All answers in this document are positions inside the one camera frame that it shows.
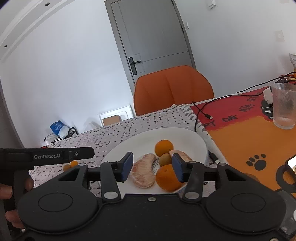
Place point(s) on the small orange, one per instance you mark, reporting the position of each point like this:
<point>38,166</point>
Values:
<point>74,164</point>
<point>67,167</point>

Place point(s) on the blue white bag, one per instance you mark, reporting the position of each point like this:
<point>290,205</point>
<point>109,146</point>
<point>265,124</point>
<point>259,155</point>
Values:
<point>56,127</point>

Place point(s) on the grey door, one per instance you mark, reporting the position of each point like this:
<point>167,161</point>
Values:
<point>150,34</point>

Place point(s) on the short peeled pomelo segment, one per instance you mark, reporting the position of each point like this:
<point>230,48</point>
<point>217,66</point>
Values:
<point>182,155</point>

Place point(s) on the orange chair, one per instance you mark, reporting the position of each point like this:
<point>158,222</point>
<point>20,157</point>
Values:
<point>171,88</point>

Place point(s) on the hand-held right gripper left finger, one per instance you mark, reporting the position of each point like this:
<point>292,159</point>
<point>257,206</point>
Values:
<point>127,165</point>

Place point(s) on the long peeled pomelo segment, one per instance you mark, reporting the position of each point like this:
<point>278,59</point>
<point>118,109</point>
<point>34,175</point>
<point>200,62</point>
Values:
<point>144,172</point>

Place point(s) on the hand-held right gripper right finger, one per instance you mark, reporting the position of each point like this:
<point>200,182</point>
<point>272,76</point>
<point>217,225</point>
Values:
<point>178,168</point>

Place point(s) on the brown cardboard piece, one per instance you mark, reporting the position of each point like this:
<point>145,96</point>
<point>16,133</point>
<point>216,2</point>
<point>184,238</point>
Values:
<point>111,120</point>

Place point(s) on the white bowl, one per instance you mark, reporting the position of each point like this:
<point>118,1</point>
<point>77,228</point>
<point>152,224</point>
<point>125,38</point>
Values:
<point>138,143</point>

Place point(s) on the large orange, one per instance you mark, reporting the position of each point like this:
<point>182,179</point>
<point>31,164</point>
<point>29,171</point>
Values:
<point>163,147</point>
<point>167,179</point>

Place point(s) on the white light switch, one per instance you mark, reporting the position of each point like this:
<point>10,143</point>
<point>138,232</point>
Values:
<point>279,36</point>

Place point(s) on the white framed board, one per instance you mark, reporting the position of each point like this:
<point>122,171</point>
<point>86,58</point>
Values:
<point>124,110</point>

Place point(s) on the red orange paw print mat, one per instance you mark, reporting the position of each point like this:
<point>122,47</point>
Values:
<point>231,139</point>

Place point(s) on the smartphone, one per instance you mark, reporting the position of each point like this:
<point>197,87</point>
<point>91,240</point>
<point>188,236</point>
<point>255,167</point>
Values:
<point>292,165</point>

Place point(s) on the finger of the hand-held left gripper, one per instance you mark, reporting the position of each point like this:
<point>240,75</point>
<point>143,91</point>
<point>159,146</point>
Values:
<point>83,153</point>

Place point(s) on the ribbed clear glass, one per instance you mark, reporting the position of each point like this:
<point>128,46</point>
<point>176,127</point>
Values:
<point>283,106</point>

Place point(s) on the person's left hand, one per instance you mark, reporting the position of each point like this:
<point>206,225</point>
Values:
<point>29,184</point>

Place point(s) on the white charger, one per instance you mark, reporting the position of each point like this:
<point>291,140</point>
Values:
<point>267,95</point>

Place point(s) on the green brown kiwi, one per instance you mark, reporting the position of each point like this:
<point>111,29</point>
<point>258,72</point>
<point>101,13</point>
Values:
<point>165,160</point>

